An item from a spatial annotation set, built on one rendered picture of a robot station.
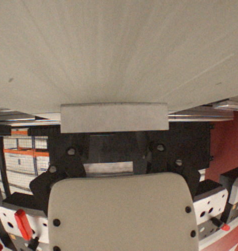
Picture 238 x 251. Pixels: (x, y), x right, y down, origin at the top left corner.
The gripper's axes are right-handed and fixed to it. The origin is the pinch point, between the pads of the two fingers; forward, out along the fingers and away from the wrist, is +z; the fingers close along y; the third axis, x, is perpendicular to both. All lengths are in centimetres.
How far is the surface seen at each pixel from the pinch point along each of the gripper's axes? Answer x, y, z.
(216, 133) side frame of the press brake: -49, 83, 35
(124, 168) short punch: -12.1, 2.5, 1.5
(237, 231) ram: -33, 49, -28
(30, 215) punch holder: -14.0, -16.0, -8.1
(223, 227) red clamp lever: -18.2, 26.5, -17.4
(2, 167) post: -82, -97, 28
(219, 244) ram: -33, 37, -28
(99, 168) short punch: -11.8, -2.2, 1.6
